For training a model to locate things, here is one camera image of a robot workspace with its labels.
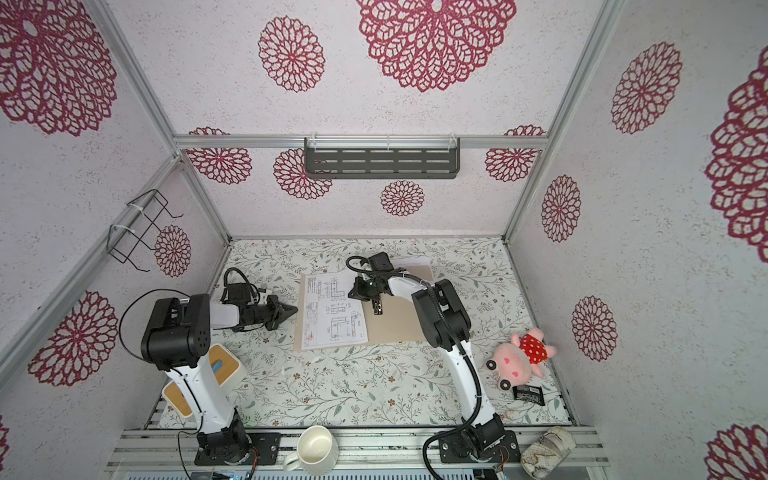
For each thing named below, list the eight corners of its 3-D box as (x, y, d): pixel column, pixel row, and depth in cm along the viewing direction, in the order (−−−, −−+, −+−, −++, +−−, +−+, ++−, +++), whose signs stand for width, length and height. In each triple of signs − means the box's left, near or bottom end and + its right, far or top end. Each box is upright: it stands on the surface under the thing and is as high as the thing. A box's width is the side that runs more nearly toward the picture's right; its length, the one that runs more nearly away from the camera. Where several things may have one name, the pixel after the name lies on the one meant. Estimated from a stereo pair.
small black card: (512, 398, 84) (516, 395, 82) (512, 384, 86) (515, 380, 84) (540, 405, 83) (544, 402, 80) (538, 390, 85) (543, 387, 83)
